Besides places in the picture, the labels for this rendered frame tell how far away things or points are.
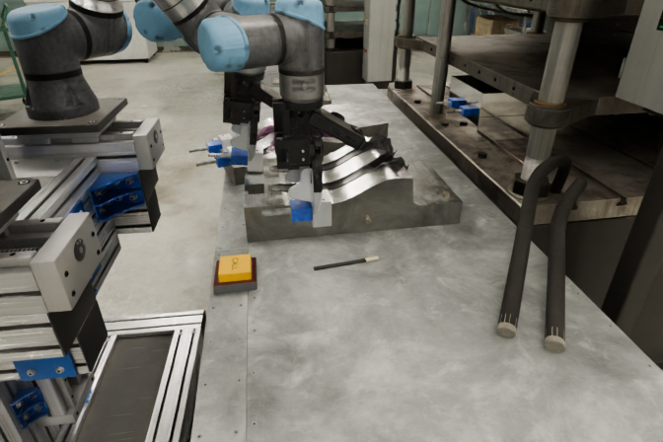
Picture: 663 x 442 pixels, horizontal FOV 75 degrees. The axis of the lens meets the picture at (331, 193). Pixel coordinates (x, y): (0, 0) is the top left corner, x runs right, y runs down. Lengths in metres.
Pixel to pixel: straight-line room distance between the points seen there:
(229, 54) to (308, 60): 0.13
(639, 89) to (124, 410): 1.56
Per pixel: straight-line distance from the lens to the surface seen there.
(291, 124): 0.76
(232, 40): 0.65
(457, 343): 0.78
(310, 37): 0.70
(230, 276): 0.85
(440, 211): 1.05
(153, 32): 0.89
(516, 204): 1.27
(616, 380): 0.83
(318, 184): 0.77
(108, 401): 1.57
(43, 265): 0.72
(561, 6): 1.16
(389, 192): 0.98
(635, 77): 1.19
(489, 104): 1.63
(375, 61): 5.35
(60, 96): 1.16
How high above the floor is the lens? 1.35
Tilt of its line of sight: 28 degrees down
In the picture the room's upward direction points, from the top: straight up
